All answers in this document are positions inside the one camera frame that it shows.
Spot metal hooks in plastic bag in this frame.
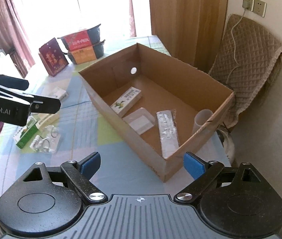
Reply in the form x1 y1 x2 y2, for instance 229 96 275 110
33 125 61 154

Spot cream hair claw clip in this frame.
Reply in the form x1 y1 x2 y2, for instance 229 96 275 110
33 113 59 131

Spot white remote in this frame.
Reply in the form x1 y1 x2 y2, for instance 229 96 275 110
156 110 179 159

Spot white paper cup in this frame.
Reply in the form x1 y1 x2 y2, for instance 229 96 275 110
192 109 213 134

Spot wall socket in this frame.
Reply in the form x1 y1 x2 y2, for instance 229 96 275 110
242 0 255 11
252 0 267 17

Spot white ointment box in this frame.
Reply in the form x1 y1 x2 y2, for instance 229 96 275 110
111 86 142 118

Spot checkered tablecloth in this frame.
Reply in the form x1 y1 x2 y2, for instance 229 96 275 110
0 36 229 196

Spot red label black bowl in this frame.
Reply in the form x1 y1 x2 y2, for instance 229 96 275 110
59 24 101 51

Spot yellow label black bowl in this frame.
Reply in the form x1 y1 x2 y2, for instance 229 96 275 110
63 40 105 65

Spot white green small medicine box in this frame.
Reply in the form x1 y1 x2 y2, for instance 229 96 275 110
48 87 69 101

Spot dark red gift box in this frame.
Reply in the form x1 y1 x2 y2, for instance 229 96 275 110
39 38 68 77

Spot brown curtain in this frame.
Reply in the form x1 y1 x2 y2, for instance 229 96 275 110
0 0 35 77

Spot brown quilted cushion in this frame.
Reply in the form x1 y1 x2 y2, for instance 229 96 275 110
209 14 282 128

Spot small white bottle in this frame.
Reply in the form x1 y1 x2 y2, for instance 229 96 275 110
29 135 43 152

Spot brown cardboard box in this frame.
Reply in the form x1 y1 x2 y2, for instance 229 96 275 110
80 44 235 182

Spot wooden door panel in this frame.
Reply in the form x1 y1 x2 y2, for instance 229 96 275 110
149 0 228 72

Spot white cable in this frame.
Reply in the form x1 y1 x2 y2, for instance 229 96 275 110
225 7 250 85

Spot clear plastic case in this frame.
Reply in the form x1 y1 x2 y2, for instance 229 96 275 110
123 107 155 135

